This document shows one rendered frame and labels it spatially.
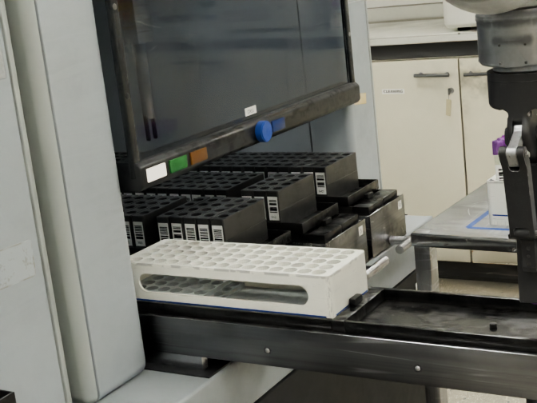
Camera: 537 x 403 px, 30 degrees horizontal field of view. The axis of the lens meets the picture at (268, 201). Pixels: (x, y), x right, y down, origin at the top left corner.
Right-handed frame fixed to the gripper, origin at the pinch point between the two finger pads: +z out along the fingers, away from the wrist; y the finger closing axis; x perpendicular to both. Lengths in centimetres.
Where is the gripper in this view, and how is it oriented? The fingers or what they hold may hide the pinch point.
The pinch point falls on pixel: (536, 265)
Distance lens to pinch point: 105.3
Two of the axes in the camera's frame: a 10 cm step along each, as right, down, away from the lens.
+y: -5.0, 2.6, -8.3
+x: 8.6, 0.3, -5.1
